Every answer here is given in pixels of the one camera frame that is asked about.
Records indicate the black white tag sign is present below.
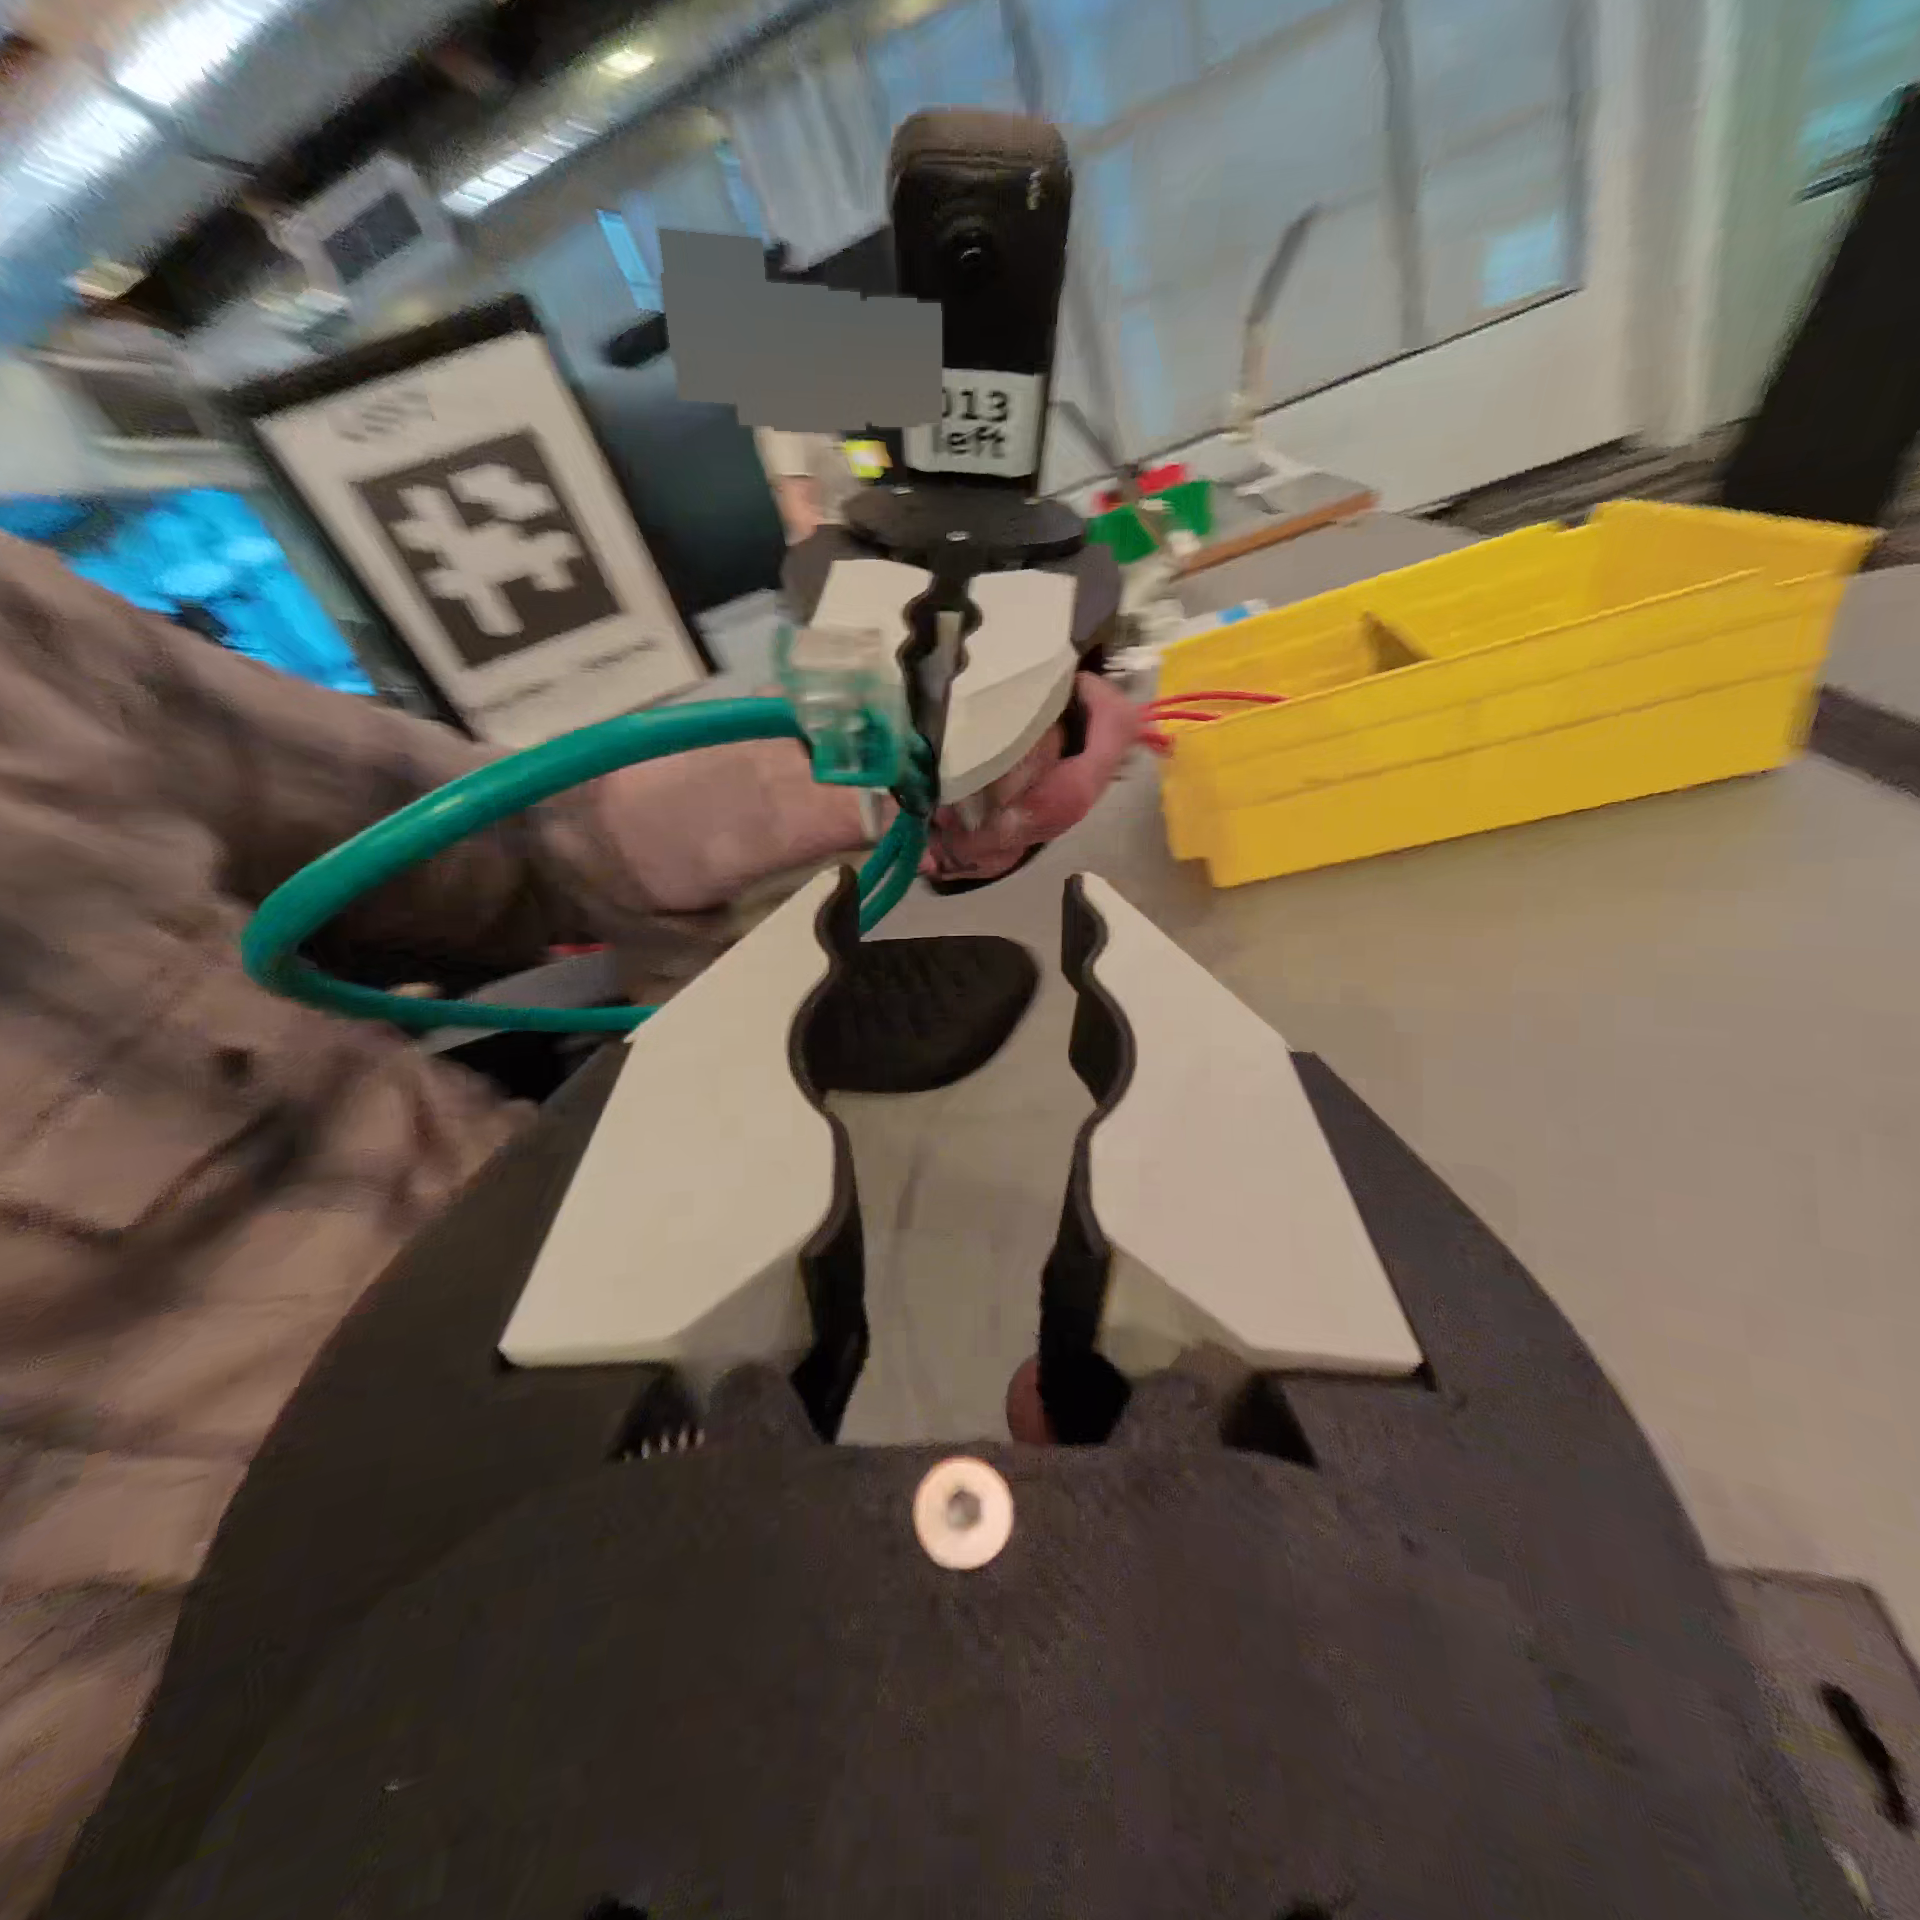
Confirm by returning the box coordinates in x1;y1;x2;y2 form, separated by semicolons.
224;293;713;744

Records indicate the large black wall screen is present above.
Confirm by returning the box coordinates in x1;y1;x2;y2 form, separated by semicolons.
576;307;788;607

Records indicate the white ceiling vent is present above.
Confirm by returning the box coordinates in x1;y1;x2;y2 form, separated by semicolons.
278;152;458;291

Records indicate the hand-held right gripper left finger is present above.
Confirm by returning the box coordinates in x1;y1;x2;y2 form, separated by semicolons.
496;865;876;1445

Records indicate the small green bin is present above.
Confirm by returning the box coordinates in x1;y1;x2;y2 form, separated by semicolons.
1084;477;1214;565

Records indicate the person's left hand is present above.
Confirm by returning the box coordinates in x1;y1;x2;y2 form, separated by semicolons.
919;672;1156;886

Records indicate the person's plaid shirt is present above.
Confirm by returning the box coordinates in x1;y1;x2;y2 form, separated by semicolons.
0;533;694;1920

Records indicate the black quilted wrist rest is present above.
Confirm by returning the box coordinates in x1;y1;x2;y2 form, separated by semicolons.
803;933;1040;1097

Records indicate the yellow plastic bin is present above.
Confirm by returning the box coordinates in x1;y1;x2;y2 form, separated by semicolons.
1153;499;1884;888

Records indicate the grey office desk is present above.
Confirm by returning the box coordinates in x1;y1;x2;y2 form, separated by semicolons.
1171;477;1383;579

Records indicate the red ethernet cable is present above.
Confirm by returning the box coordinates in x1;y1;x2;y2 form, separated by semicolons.
1140;688;1290;751

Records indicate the green ethernet cable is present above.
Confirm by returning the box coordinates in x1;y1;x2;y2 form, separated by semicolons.
241;619;952;1040

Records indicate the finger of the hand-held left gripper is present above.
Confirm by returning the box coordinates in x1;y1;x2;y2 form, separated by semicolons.
936;568;1081;806
807;557;952;751

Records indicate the person's left forearm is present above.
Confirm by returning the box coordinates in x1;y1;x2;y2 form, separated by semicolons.
496;736;940;939

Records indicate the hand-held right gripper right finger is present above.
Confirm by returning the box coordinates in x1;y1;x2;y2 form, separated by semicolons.
1039;873;1426;1445

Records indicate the silver air duct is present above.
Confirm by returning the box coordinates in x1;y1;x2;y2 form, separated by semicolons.
0;0;753;213

